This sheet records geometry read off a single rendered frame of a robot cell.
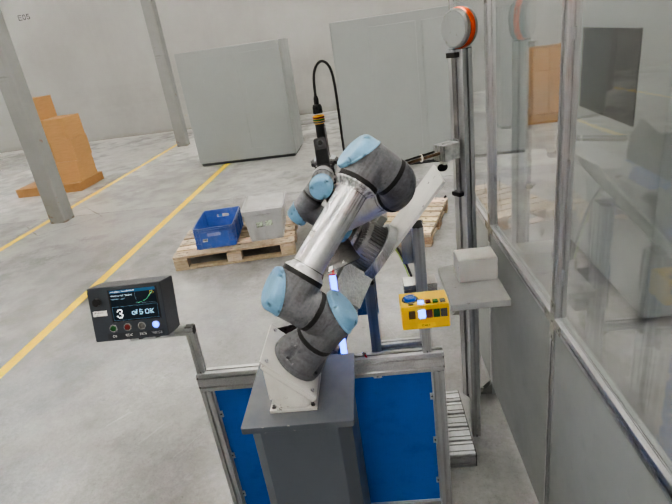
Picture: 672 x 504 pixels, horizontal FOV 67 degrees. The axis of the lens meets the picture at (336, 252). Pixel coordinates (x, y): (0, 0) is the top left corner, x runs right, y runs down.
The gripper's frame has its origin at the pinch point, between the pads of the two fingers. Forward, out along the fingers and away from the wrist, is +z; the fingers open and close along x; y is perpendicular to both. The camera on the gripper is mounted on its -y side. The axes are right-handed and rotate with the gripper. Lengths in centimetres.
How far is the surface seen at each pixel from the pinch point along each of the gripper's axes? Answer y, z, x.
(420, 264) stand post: 53, 7, 33
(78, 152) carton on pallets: 96, 672, -484
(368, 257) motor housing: 42.3, -3.8, 11.7
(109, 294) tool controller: 27, -43, -75
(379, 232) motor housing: 34.2, 1.7, 17.2
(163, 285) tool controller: 27, -41, -57
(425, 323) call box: 50, -44, 29
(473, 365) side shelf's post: 108, 6, 54
